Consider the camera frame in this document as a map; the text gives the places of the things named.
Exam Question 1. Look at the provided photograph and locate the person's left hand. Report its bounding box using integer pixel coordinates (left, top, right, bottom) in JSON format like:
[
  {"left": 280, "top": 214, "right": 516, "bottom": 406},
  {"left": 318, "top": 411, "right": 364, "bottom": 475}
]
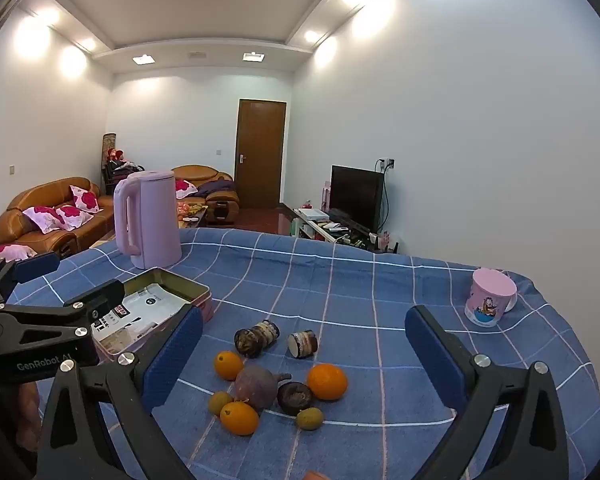
[{"left": 10, "top": 380, "right": 45, "bottom": 461}]

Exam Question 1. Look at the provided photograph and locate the pink cartoon cup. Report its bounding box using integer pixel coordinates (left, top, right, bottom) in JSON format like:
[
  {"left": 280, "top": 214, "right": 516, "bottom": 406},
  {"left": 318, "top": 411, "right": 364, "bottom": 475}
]
[{"left": 464, "top": 268, "right": 518, "bottom": 327}]

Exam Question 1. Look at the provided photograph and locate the dark cluttered shelf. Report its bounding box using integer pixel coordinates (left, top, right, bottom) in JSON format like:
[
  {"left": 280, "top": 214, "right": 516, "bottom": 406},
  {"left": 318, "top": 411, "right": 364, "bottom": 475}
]
[{"left": 100, "top": 132, "right": 146, "bottom": 196}]

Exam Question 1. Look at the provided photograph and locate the printed paper packet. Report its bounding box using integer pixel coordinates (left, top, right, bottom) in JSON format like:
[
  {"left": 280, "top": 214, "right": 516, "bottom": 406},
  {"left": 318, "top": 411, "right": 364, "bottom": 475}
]
[{"left": 92, "top": 282, "right": 193, "bottom": 356}]

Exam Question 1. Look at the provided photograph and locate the small brown leather sofa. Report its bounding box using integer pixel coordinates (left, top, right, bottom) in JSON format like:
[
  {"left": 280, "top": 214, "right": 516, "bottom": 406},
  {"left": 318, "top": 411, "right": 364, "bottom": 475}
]
[{"left": 171, "top": 165, "right": 241, "bottom": 223}]

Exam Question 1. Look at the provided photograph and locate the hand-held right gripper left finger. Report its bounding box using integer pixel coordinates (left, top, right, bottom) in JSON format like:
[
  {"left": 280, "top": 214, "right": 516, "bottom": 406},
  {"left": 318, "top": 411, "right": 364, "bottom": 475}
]
[{"left": 32, "top": 304, "right": 206, "bottom": 480}]

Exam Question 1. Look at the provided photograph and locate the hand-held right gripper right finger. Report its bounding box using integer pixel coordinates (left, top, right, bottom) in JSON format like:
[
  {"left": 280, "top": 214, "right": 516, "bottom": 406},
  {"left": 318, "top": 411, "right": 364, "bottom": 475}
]
[{"left": 404, "top": 304, "right": 571, "bottom": 480}]

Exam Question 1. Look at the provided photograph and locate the black television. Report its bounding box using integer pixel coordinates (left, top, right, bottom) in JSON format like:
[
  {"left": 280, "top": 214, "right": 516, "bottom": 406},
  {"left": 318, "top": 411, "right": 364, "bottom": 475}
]
[{"left": 329, "top": 165, "right": 385, "bottom": 233}]

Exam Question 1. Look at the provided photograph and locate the glass television stand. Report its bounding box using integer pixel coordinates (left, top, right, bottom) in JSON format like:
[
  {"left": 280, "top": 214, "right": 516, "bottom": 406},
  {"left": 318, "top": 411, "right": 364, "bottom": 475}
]
[{"left": 280, "top": 202, "right": 401, "bottom": 253}]

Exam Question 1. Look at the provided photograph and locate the dark brown round fruit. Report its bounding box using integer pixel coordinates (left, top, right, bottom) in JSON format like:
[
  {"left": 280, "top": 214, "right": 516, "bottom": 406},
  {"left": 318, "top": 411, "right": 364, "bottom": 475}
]
[{"left": 277, "top": 381, "right": 314, "bottom": 416}]

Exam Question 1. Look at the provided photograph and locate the metal tin box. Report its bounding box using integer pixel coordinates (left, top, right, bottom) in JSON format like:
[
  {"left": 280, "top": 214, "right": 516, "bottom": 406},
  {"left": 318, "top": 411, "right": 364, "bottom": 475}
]
[{"left": 87, "top": 267, "right": 213, "bottom": 363}]

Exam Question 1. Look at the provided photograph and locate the brown wooden door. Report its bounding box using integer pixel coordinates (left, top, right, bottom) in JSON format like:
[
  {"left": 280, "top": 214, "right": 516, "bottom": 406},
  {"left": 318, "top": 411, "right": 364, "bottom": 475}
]
[{"left": 234, "top": 99, "right": 287, "bottom": 209}]

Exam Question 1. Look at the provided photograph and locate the blue checked tablecloth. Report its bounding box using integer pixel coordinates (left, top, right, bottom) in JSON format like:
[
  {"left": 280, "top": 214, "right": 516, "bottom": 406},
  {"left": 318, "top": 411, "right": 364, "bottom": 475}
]
[{"left": 0, "top": 227, "right": 600, "bottom": 480}]

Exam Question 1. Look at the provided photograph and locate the purple round fruit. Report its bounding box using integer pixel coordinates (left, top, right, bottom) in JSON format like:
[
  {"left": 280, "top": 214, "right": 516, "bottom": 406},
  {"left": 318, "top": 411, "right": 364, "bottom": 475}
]
[{"left": 233, "top": 365, "right": 292, "bottom": 409}]

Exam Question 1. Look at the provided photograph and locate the coffee table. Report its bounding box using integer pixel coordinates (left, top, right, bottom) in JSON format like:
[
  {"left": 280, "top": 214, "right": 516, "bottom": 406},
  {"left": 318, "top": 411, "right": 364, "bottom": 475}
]
[{"left": 177, "top": 200, "right": 209, "bottom": 229}]

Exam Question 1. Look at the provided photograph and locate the purple electric kettle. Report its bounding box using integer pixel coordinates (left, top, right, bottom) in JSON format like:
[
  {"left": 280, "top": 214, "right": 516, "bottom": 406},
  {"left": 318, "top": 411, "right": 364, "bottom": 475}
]
[{"left": 113, "top": 170, "right": 182, "bottom": 270}]

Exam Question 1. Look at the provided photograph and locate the small orange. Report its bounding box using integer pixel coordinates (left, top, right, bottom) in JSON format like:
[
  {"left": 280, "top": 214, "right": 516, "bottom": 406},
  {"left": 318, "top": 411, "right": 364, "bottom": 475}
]
[
  {"left": 220, "top": 401, "right": 260, "bottom": 436},
  {"left": 214, "top": 350, "right": 244, "bottom": 381}
]

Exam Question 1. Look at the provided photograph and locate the large orange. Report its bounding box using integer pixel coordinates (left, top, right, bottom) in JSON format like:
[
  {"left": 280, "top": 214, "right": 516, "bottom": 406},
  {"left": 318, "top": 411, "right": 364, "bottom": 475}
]
[{"left": 307, "top": 363, "right": 349, "bottom": 401}]

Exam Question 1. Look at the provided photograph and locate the small jar lying down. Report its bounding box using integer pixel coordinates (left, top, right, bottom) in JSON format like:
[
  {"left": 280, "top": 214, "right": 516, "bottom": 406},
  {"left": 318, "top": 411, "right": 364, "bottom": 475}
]
[{"left": 287, "top": 330, "right": 319, "bottom": 359}]

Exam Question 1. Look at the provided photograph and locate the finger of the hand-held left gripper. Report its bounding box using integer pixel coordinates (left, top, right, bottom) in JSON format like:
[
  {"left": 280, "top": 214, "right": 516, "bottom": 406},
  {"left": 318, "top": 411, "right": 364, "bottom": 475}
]
[
  {"left": 0, "top": 279, "right": 126, "bottom": 357},
  {"left": 0, "top": 252, "right": 62, "bottom": 311}
]

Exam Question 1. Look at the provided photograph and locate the long brown leather sofa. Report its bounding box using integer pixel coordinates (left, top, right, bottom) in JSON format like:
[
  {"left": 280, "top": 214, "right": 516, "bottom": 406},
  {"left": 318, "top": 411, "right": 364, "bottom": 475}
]
[{"left": 0, "top": 176, "right": 115, "bottom": 261}]

